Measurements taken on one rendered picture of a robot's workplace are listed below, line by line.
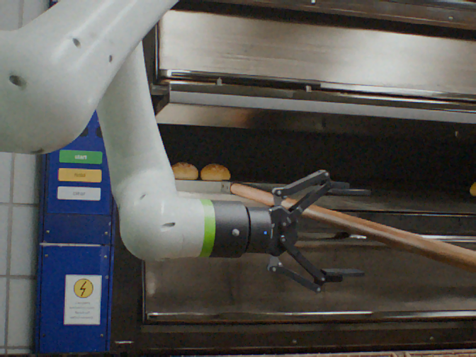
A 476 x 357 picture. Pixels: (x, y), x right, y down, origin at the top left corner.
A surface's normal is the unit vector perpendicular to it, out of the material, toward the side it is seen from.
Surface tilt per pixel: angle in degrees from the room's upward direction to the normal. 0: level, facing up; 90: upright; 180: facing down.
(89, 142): 90
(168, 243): 108
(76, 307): 90
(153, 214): 62
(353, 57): 70
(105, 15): 55
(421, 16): 90
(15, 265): 90
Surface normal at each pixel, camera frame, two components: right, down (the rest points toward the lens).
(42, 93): 0.37, 0.11
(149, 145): 0.67, 0.28
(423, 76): 0.29, -0.27
